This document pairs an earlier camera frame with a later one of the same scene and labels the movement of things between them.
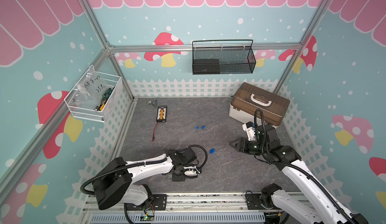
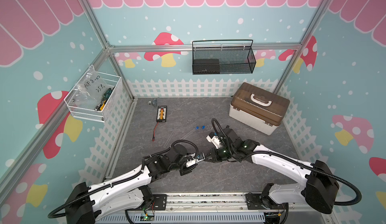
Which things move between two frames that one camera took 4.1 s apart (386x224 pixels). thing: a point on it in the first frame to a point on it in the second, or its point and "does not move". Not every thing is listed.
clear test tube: [180, 139] does not move
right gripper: [242, 144] to [214, 158]
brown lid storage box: [246, 99] does not move
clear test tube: [169, 138] does not move
